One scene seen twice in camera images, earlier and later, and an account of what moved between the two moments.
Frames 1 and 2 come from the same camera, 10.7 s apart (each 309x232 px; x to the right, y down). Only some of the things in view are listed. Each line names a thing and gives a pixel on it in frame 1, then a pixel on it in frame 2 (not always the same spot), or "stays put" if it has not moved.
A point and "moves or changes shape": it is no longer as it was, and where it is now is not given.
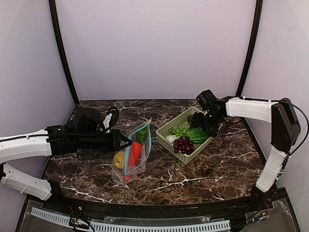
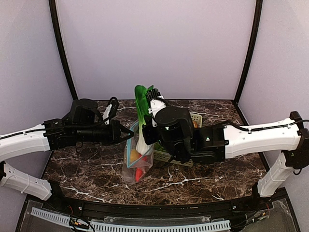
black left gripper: x=116 y=140 -> x=116 y=132
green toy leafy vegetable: x=197 y=135 moves or changes shape
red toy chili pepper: x=141 y=137 -> x=139 y=172
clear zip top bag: x=128 y=164 moves or changes shape
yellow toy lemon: x=119 y=159 -> x=134 y=155
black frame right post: x=259 y=9 stays put
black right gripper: x=199 y=120 -> x=147 y=132
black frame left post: x=52 y=7 stays put
